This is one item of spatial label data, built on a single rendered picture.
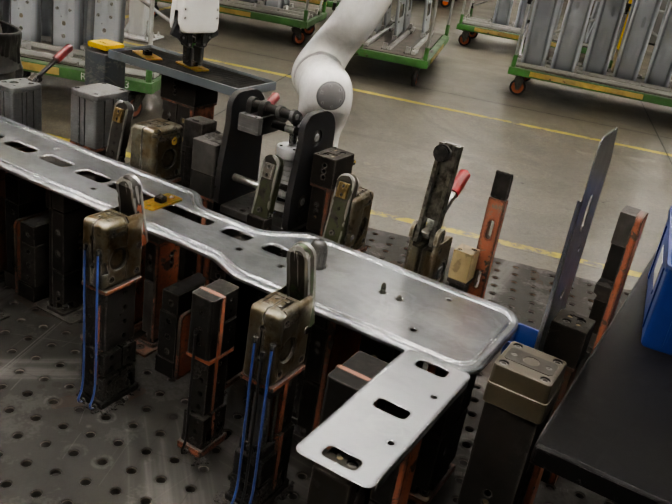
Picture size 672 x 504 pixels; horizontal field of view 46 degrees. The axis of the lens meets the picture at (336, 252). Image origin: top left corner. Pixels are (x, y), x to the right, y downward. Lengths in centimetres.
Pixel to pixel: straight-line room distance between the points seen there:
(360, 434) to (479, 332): 33
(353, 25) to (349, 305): 81
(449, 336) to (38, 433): 68
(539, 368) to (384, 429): 22
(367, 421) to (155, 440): 51
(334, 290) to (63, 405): 52
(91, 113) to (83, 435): 69
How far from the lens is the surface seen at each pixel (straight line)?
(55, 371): 153
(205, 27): 179
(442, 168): 131
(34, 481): 130
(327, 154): 147
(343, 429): 93
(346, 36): 184
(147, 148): 163
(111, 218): 128
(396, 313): 119
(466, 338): 116
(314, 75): 176
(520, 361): 102
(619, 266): 124
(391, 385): 102
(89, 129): 174
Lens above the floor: 156
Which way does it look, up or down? 24 degrees down
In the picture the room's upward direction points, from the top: 9 degrees clockwise
